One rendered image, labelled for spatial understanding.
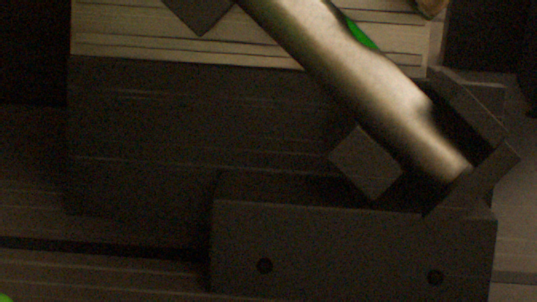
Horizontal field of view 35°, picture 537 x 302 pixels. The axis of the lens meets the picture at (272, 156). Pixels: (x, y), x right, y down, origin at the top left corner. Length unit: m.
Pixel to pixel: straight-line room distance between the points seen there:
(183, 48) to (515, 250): 0.20
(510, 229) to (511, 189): 0.05
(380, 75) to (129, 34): 0.13
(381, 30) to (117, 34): 0.13
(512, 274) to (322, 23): 0.16
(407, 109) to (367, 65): 0.03
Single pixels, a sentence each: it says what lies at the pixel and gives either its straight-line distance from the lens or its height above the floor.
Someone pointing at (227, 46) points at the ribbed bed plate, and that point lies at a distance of 0.43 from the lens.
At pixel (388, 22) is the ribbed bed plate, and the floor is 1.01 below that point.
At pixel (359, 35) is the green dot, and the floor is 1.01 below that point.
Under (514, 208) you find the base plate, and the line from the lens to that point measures 0.50.
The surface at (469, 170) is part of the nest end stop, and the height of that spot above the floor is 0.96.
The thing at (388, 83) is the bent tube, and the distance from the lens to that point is 0.38.
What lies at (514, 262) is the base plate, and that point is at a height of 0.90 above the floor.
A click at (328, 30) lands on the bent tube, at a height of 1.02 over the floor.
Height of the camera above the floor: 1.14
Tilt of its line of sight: 28 degrees down
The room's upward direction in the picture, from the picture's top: 4 degrees clockwise
